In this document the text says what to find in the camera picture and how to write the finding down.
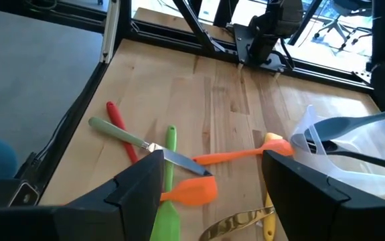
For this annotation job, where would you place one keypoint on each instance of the silver aluminium bar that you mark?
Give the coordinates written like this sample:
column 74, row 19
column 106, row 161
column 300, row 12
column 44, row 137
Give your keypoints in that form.
column 110, row 33

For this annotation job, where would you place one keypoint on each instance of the black office chair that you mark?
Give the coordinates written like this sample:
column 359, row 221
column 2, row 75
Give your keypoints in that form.
column 346, row 4

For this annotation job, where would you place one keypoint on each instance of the black slotted spatula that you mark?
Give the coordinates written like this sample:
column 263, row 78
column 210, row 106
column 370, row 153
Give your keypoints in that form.
column 373, row 160

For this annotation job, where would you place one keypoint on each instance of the light green silicone spatula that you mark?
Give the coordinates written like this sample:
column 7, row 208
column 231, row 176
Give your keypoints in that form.
column 167, row 221

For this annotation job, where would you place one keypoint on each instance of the blue plastic spoon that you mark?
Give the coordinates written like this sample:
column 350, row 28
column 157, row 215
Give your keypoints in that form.
column 339, row 125

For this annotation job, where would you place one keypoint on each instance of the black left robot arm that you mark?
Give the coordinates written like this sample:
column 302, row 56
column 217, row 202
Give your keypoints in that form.
column 266, row 33

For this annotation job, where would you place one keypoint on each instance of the red silicone spatula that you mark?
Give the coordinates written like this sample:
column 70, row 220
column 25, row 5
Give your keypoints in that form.
column 116, row 117

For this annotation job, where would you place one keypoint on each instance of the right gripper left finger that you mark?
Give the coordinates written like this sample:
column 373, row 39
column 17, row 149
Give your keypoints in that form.
column 138, row 194

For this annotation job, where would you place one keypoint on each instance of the orange silicone spatula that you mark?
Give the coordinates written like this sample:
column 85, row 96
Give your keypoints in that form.
column 232, row 155
column 195, row 190

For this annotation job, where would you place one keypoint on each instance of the clear plastic bin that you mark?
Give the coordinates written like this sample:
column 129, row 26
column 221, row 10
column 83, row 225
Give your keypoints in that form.
column 363, row 180

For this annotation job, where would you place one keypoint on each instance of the yellow silicone spatula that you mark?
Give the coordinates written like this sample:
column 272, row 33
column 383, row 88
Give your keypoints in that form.
column 270, row 221

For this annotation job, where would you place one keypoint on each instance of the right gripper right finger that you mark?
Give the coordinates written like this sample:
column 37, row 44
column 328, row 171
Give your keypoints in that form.
column 299, row 201

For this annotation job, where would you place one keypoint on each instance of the small table-level camera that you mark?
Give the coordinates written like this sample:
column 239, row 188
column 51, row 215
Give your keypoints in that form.
column 24, row 195

